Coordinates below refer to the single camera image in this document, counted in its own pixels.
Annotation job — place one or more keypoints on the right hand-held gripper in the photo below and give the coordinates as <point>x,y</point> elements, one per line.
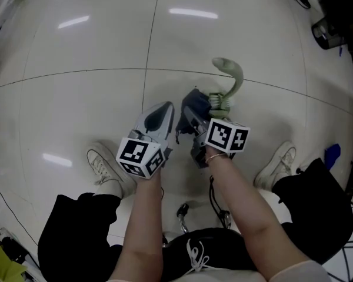
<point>225,135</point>

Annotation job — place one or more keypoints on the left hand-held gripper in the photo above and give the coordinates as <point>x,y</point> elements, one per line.
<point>135,154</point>

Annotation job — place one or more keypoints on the dark blue cloth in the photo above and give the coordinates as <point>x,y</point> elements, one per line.
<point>195,101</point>

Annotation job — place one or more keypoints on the green toilet brush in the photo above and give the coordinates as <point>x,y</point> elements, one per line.
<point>233,78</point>

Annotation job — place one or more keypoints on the person's left forearm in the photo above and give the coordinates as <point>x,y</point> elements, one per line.
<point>141,228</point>

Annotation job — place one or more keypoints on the person's right forearm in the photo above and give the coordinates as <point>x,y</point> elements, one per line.
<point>247,210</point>

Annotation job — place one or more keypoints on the person's left white shoe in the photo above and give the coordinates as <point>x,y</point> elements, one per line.
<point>104,164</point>

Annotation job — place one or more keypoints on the person's white shoe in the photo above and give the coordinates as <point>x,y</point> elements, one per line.
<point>275,166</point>
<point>104,164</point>

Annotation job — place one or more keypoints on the person's right white shoe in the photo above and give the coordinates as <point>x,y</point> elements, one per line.
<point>275,166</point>

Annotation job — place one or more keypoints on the chrome stool leg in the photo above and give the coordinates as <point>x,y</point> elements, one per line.
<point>182,217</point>
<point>225,217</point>

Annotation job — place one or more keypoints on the person's left leg black trousers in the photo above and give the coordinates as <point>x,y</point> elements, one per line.
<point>73,239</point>

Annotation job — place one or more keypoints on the person's leg black trousers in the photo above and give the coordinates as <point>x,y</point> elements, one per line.
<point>73,239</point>
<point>314,204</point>

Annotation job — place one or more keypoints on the blue plastic object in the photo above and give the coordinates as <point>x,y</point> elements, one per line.
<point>333,156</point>

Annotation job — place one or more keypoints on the person's right leg black trousers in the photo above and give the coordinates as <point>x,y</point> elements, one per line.
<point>314,204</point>

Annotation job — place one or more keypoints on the black box device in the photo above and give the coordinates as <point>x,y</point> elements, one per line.
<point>326,34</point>

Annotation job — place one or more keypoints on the blue pen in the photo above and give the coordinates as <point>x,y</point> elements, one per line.
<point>340,50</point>

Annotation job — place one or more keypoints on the yellow-green cardboard box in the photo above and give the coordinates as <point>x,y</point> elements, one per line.
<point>3,263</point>

